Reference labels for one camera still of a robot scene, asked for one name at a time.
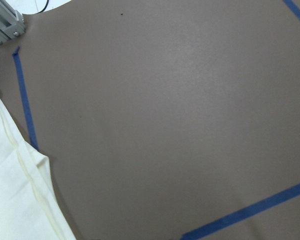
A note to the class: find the cream long-sleeve cat shirt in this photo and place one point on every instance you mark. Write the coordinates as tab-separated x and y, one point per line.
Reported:
28	206

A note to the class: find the grey aluminium post bracket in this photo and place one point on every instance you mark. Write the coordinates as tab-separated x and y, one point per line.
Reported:
12	23

